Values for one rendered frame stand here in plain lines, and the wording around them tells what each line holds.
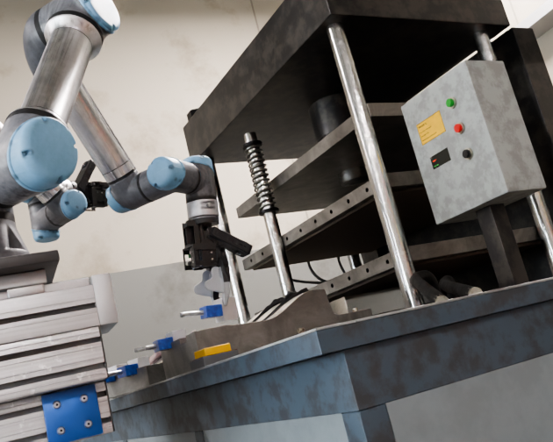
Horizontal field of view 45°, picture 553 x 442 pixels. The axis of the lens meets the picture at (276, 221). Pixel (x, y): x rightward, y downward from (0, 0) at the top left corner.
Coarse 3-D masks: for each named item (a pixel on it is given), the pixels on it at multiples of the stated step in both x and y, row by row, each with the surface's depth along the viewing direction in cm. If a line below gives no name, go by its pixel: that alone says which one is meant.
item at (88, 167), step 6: (84, 162) 214; (90, 162) 212; (84, 168) 212; (90, 168) 212; (78, 174) 213; (84, 174) 210; (90, 174) 211; (78, 180) 210; (84, 180) 209; (78, 186) 207; (84, 186) 209
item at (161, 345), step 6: (180, 330) 170; (168, 336) 172; (174, 336) 169; (180, 336) 170; (156, 342) 168; (162, 342) 167; (168, 342) 168; (138, 348) 166; (144, 348) 166; (150, 348) 167; (156, 348) 168; (162, 348) 167; (168, 348) 168
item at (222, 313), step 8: (216, 304) 157; (232, 304) 158; (184, 312) 154; (192, 312) 155; (200, 312) 156; (208, 312) 155; (216, 312) 156; (224, 312) 157; (232, 312) 158; (216, 320) 160; (224, 320) 156; (232, 320) 159
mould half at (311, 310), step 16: (288, 304) 169; (304, 304) 169; (320, 304) 172; (272, 320) 164; (288, 320) 166; (304, 320) 168; (320, 320) 170; (336, 320) 172; (192, 336) 155; (208, 336) 155; (224, 336) 157; (240, 336) 159; (256, 336) 161; (272, 336) 163; (288, 336) 165; (176, 352) 165; (192, 352) 156; (240, 352) 158; (176, 368) 166
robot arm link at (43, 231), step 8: (32, 208) 195; (40, 208) 195; (32, 216) 195; (40, 216) 192; (32, 224) 194; (40, 224) 192; (48, 224) 191; (32, 232) 195; (40, 232) 193; (48, 232) 193; (56, 232) 195; (40, 240) 195; (48, 240) 197
